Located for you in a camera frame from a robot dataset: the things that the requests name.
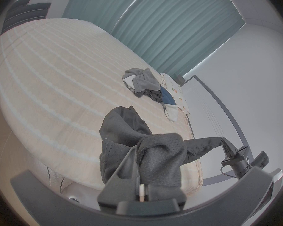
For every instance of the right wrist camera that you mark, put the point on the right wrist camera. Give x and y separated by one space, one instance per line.
242 151

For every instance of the grey bedside table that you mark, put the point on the grey bedside table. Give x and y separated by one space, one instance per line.
179 79

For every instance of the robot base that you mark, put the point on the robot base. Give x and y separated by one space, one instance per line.
85 192

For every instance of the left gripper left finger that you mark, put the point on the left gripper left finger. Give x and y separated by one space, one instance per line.
122 182

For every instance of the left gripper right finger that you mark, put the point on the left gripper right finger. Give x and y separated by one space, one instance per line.
165 194

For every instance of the black chest of drawers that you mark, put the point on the black chest of drawers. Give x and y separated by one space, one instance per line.
30 13

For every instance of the bed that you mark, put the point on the bed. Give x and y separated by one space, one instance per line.
61 79

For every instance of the blue-green curtain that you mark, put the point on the blue-green curtain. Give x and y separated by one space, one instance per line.
179 32
92 1

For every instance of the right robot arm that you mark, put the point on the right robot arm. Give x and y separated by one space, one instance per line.
259 160

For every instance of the pile of clothes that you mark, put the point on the pile of clothes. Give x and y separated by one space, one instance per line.
143 83

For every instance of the black T-shirt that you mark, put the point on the black T-shirt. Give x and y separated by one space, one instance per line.
162 154

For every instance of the white printed pillow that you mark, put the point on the white printed pillow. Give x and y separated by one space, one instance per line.
175 90

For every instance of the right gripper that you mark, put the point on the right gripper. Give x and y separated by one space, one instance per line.
238 167

